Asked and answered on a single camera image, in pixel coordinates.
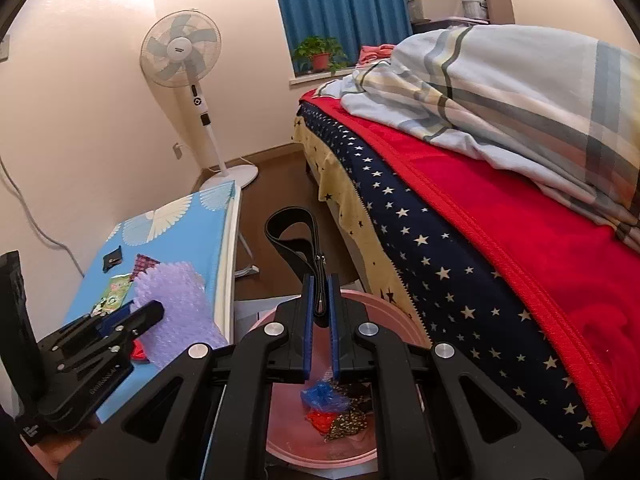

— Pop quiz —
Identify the grey wall cable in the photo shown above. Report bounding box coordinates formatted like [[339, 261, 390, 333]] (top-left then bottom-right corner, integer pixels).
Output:
[[0, 155, 86, 276]]

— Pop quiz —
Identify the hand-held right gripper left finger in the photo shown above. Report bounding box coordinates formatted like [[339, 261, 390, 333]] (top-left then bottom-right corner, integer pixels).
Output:
[[57, 274, 316, 480]]

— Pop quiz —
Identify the green snack packet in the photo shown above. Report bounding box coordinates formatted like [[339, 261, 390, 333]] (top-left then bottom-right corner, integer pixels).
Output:
[[92, 274, 132, 316]]

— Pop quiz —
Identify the dark patterned cloth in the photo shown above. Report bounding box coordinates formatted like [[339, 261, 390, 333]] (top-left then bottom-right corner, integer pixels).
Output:
[[130, 254, 161, 281]]

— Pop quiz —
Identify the white paper bag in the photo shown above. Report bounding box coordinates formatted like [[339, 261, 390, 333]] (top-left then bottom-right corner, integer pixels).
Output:
[[235, 300, 283, 333]]

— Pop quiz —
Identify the blue curtain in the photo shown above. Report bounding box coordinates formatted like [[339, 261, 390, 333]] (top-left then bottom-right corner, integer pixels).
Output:
[[268, 0, 441, 78]]

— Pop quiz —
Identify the potted green plant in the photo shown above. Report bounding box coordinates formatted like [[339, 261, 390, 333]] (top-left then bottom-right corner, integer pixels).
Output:
[[292, 36, 349, 75]]

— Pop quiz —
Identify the pale purple foam net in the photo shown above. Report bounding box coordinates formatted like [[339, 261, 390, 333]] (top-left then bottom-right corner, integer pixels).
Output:
[[132, 260, 228, 368]]

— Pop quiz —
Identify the grey storage box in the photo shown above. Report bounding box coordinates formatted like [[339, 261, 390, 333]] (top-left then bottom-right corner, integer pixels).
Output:
[[405, 0, 463, 23]]

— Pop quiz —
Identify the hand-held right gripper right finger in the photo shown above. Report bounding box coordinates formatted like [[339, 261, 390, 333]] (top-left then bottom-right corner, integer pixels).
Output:
[[327, 274, 586, 480]]

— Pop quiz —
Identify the red plastic bag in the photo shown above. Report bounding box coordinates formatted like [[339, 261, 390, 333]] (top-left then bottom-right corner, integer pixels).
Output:
[[306, 407, 346, 433]]

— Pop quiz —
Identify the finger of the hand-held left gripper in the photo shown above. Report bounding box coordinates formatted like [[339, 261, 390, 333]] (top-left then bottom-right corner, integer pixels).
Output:
[[117, 300, 166, 338], [90, 307, 132, 332]]

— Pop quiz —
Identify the black strap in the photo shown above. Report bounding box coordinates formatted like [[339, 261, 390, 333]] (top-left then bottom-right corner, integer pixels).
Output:
[[265, 207, 333, 328]]

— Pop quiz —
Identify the blue tablecloth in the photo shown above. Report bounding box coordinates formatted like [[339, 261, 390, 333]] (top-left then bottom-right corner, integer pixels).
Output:
[[65, 182, 236, 426]]

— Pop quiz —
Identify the person's left hand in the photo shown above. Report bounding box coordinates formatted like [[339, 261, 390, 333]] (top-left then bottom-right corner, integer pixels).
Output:
[[37, 412, 101, 476]]

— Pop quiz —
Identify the pink plastic bin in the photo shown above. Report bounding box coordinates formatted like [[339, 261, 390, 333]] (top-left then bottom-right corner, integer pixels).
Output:
[[235, 289, 433, 471]]

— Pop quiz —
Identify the blue plastic shoe cover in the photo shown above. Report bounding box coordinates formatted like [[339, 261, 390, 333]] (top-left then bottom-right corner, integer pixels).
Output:
[[300, 380, 351, 411]]

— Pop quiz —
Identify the pink folded cloth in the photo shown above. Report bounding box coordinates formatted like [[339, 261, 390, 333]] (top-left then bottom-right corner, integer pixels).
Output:
[[357, 44, 396, 66]]

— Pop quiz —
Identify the striped plaid quilt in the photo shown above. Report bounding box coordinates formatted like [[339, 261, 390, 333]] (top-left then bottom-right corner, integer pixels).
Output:
[[315, 25, 640, 253]]

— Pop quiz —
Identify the white standing fan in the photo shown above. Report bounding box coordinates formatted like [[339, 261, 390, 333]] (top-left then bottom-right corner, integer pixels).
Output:
[[139, 10, 260, 192]]

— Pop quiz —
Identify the red blanket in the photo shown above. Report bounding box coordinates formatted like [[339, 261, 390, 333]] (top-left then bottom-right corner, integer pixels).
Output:
[[300, 87, 640, 453]]

